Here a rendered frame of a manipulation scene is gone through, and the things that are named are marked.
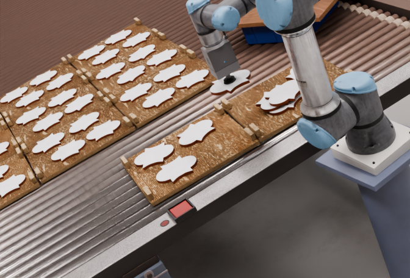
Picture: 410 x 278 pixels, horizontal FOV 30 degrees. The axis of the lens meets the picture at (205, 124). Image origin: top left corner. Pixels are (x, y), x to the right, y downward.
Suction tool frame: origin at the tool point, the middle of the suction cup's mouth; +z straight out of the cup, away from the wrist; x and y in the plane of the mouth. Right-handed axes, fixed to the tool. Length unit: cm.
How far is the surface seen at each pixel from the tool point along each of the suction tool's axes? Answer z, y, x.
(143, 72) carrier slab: 17, 14, -86
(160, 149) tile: 17.1, 29.1, -15.5
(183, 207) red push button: 19.0, 34.5, 21.5
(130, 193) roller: 20, 46, -4
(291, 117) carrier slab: 18.3, -12.6, 7.7
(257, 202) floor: 112, -11, -93
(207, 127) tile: 17.1, 11.0, -13.4
